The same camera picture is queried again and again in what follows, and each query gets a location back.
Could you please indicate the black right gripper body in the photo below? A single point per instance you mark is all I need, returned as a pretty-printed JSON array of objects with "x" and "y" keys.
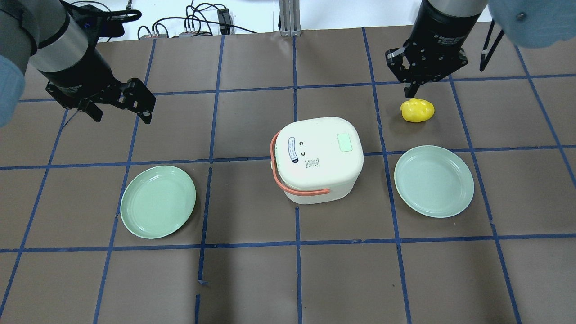
[{"x": 442, "y": 28}]

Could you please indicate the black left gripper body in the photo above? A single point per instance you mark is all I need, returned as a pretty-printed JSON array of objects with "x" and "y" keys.
[{"x": 80, "y": 67}]

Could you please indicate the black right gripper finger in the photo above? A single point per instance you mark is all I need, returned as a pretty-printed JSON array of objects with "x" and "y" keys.
[{"x": 411, "y": 89}]

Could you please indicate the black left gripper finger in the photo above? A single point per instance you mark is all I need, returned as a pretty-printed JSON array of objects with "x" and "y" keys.
[
  {"x": 88, "y": 107},
  {"x": 140, "y": 100}
]

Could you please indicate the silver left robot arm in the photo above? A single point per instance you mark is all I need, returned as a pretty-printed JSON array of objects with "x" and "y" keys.
[{"x": 58, "y": 39}]

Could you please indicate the yellow toy pepper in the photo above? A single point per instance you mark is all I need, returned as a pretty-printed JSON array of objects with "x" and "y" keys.
[{"x": 417, "y": 110}]

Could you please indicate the green plate right side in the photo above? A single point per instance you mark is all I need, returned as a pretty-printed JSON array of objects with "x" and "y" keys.
[{"x": 434, "y": 181}]

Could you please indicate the green plate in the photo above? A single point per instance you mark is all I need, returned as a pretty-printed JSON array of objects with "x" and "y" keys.
[
  {"x": 434, "y": 181},
  {"x": 158, "y": 202}
]

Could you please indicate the green plate left side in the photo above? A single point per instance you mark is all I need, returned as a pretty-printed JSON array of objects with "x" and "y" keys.
[{"x": 158, "y": 202}]

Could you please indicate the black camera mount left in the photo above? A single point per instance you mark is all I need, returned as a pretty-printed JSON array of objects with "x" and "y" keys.
[{"x": 97, "y": 23}]

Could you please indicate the aluminium frame post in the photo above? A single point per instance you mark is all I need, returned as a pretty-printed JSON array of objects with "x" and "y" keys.
[{"x": 289, "y": 18}]

